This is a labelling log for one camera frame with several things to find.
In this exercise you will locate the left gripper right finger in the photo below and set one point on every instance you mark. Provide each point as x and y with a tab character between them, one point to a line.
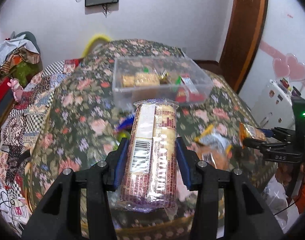
247	216

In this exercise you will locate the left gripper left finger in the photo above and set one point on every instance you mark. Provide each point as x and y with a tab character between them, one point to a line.
58	214

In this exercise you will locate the green striped snack packet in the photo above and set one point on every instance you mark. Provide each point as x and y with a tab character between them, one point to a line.
248	131

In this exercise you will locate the clear bag fried snacks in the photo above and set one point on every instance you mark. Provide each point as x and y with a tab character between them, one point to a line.
216	158

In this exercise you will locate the long pink biscuit pack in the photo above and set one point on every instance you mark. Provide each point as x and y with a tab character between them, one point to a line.
150	174

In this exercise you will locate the green jelly cup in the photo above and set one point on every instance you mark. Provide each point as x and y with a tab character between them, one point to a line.
123	134

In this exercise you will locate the red snack bag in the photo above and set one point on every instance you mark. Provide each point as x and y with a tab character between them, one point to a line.
187	92

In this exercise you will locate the blue snack bag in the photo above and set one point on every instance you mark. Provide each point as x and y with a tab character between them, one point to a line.
127	123

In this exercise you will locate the clear plastic storage box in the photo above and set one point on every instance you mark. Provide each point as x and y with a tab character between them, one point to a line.
125	97

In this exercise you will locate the green zip cookie bag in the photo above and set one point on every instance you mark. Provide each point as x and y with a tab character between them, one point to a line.
164	76

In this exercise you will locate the square cracker pack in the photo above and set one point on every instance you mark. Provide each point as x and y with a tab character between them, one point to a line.
128	81

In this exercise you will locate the yellow edged snack packet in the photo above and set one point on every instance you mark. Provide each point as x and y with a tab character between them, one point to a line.
213	139

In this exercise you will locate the person right hand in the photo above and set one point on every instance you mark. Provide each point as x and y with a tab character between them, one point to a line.
283	174

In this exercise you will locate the white appliance with stickers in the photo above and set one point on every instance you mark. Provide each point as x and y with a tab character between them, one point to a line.
273	107

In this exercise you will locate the patchwork quilt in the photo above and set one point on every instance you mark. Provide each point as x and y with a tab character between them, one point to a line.
25	121

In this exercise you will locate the white sliding door hearts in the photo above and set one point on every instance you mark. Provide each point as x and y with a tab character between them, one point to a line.
281	52

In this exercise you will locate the wooden wardrobe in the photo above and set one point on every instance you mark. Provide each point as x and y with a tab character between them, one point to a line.
242	40

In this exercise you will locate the pink plush toy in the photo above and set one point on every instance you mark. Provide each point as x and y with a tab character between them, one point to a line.
16	88

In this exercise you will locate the red box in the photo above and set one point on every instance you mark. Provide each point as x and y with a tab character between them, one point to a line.
4	87

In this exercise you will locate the pile of clothes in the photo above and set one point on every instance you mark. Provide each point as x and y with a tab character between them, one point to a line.
20	57

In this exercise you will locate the yellow foam tube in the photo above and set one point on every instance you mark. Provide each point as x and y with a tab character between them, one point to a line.
95	40

